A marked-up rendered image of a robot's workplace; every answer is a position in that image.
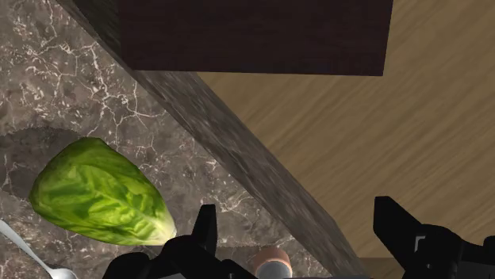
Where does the copper and silver cylinder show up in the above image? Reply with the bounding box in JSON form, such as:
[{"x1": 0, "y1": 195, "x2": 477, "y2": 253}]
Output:
[{"x1": 253, "y1": 247, "x2": 293, "y2": 279}]

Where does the silver metal spoon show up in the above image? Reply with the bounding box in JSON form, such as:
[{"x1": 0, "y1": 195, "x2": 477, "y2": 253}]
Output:
[{"x1": 0, "y1": 219, "x2": 79, "y2": 279}]

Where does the dark wooden robot stand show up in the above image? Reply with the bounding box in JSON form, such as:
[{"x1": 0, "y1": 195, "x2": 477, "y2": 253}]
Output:
[{"x1": 56, "y1": 0, "x2": 394, "y2": 77}]

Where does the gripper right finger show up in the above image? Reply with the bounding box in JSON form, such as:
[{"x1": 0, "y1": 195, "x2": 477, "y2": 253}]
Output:
[{"x1": 373, "y1": 195, "x2": 495, "y2": 279}]

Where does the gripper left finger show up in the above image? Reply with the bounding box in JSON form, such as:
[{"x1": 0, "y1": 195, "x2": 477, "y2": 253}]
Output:
[{"x1": 102, "y1": 204, "x2": 257, "y2": 279}]

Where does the green lettuce head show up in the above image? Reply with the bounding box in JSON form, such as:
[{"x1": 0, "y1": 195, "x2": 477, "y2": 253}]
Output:
[{"x1": 29, "y1": 136, "x2": 178, "y2": 247}]

